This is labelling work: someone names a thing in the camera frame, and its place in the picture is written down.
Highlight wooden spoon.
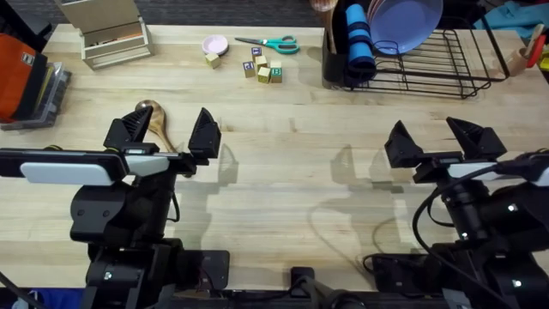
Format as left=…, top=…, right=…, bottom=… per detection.
left=309, top=0, right=340, bottom=55
left=135, top=99, right=178, bottom=154

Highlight single wooden toy block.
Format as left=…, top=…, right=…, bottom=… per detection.
left=204, top=51, right=222, bottom=70

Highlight heap of wooden letter blocks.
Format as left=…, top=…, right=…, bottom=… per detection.
left=242, top=45, right=284, bottom=85

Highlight small wooden stand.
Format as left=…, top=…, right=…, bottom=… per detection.
left=504, top=23, right=546, bottom=77

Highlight small pink dish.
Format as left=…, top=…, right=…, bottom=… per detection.
left=201, top=34, right=230, bottom=56

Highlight blue bottle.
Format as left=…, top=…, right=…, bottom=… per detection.
left=345, top=3, right=377, bottom=82

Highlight red utensil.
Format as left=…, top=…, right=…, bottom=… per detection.
left=526, top=33, right=548, bottom=69

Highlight beige open box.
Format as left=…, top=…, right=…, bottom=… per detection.
left=54, top=0, right=154, bottom=71

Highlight orange bag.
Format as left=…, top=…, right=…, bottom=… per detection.
left=0, top=33, right=49, bottom=124

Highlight purple plate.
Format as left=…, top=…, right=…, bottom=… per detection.
left=368, top=0, right=444, bottom=56

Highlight teal cloth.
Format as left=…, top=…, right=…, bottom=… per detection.
left=474, top=0, right=549, bottom=40

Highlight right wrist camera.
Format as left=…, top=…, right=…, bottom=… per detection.
left=431, top=155, right=465, bottom=167

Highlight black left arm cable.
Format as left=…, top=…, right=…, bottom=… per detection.
left=166, top=191, right=181, bottom=223

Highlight black wire dish rack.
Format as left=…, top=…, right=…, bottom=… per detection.
left=321, top=16, right=511, bottom=100

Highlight teal handled scissors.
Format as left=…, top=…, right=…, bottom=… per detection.
left=234, top=35, right=300, bottom=56

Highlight black rail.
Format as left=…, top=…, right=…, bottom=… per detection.
left=171, top=288, right=447, bottom=309

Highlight black mount post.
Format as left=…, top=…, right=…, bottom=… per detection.
left=290, top=265, right=365, bottom=309

